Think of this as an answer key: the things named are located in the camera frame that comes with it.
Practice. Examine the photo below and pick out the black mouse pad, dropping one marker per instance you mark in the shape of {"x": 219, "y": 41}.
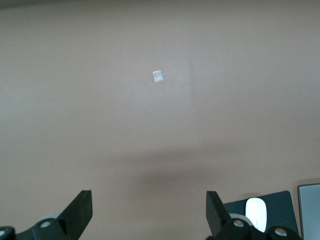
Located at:
{"x": 280, "y": 210}

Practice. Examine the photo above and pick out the white computer mouse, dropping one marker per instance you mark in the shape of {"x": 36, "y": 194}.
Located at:
{"x": 256, "y": 211}

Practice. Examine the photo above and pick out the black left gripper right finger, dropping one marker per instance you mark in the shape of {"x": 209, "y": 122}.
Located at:
{"x": 217, "y": 215}

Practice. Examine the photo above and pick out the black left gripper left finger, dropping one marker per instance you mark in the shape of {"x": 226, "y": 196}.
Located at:
{"x": 80, "y": 210}

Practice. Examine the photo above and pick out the silver closed laptop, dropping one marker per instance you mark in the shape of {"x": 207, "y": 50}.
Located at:
{"x": 311, "y": 212}

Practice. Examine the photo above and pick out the small clear tape patch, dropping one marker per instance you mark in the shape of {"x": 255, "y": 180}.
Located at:
{"x": 157, "y": 76}

